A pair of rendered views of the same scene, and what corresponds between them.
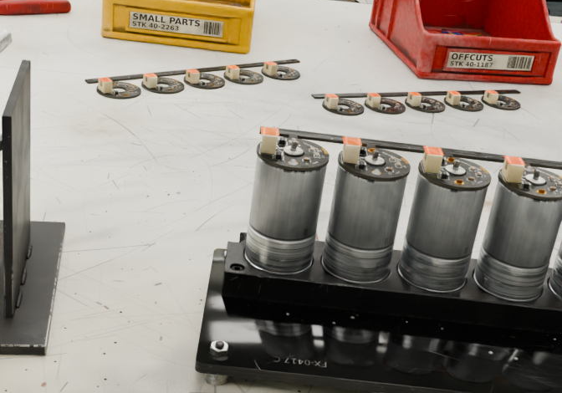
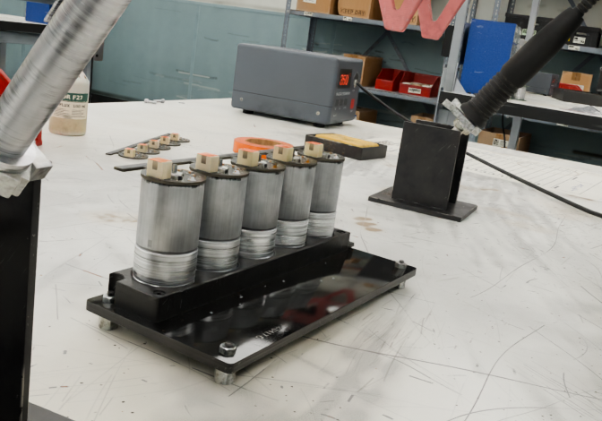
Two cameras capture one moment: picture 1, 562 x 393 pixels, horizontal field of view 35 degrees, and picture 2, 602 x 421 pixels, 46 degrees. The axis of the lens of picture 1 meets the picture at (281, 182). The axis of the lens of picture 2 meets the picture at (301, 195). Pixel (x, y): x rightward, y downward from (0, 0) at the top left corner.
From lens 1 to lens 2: 0.22 m
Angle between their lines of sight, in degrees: 55
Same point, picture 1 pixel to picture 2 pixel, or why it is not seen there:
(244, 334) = (218, 335)
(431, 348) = (299, 292)
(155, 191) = not seen: outside the picture
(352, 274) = (228, 264)
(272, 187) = (182, 206)
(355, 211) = (229, 209)
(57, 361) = not seen: outside the picture
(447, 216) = (273, 194)
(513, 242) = (298, 203)
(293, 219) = (196, 229)
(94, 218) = not seen: outside the picture
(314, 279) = (210, 279)
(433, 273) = (267, 243)
